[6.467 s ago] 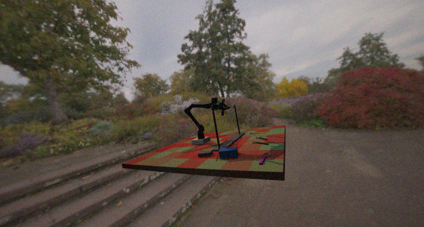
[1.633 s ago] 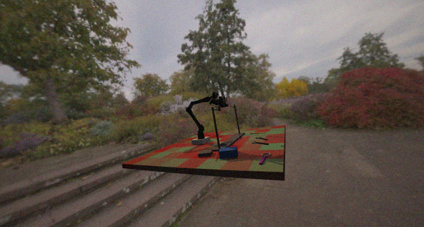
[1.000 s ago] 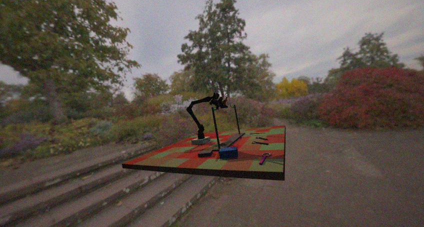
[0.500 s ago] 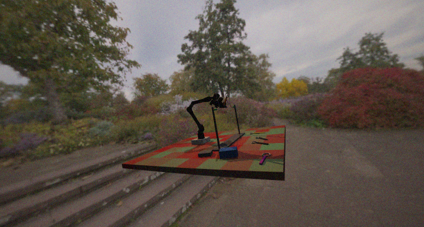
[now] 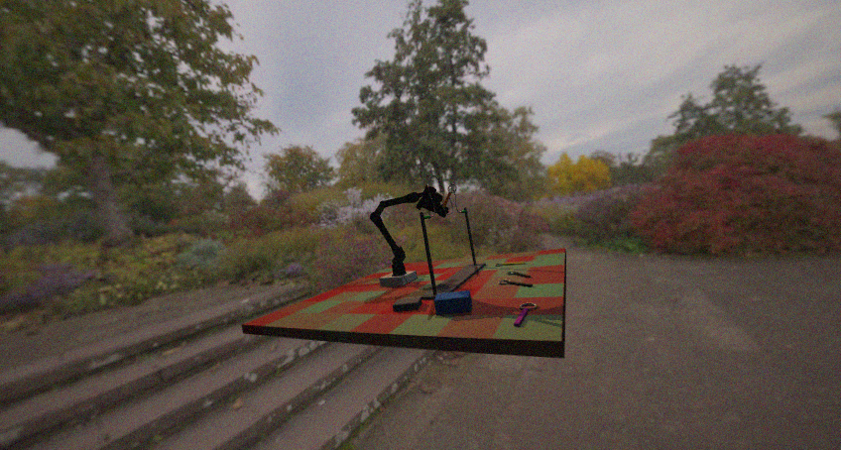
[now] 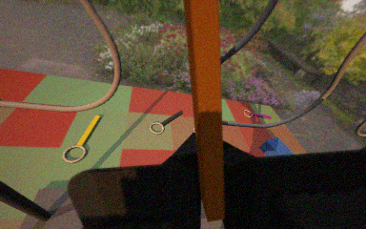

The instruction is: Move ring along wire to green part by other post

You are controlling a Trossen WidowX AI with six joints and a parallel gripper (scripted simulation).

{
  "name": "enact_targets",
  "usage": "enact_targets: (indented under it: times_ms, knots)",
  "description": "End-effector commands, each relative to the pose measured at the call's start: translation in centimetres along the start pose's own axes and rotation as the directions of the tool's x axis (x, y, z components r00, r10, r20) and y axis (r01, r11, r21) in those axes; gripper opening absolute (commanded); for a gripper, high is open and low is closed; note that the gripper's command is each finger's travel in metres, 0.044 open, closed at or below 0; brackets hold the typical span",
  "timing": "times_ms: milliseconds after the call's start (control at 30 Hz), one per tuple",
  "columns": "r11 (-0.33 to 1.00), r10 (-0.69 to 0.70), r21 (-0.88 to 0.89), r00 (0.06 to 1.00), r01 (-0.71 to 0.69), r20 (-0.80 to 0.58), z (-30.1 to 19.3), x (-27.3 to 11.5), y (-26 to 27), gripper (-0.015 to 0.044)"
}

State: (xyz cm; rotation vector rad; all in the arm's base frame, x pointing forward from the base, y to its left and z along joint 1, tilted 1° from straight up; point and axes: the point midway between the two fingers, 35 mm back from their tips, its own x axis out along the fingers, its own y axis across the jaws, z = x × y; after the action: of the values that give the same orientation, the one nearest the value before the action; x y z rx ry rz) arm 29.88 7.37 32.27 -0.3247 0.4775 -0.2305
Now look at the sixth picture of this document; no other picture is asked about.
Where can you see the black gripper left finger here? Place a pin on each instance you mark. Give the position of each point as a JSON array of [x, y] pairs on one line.
[[169, 189]]

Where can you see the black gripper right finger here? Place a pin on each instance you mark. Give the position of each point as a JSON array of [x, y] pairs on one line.
[[250, 181]]

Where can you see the yellow handle with tan loop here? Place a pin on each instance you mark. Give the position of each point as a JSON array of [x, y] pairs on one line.
[[82, 140]]

